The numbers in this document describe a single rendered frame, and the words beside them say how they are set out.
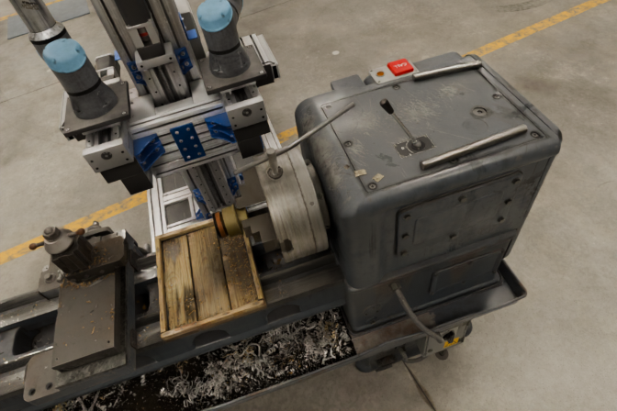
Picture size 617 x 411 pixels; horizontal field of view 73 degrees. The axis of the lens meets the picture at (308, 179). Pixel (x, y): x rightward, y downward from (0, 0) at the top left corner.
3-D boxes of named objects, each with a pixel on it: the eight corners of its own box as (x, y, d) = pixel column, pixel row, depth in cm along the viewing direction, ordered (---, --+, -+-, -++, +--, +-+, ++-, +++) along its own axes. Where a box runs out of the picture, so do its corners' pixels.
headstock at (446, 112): (452, 134, 159) (469, 41, 130) (532, 230, 128) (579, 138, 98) (304, 180, 152) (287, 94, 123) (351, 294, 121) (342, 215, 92)
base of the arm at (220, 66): (207, 61, 158) (199, 38, 151) (245, 50, 160) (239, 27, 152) (214, 83, 148) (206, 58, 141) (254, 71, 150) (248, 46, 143)
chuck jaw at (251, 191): (274, 194, 120) (263, 155, 118) (276, 197, 115) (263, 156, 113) (238, 205, 119) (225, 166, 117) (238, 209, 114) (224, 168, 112)
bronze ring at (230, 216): (241, 194, 117) (209, 204, 116) (247, 218, 111) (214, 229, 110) (248, 213, 124) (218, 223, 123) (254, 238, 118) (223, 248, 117)
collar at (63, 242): (75, 226, 117) (70, 220, 115) (73, 249, 112) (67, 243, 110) (47, 235, 116) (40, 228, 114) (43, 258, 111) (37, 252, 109)
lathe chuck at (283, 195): (290, 188, 141) (276, 124, 115) (319, 271, 123) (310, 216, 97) (264, 196, 140) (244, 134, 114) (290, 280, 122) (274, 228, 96)
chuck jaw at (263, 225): (279, 206, 114) (289, 237, 105) (283, 219, 117) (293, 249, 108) (241, 218, 113) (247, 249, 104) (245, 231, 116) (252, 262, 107)
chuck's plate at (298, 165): (300, 185, 141) (288, 121, 116) (330, 267, 123) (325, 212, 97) (290, 188, 141) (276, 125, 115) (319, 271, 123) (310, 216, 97)
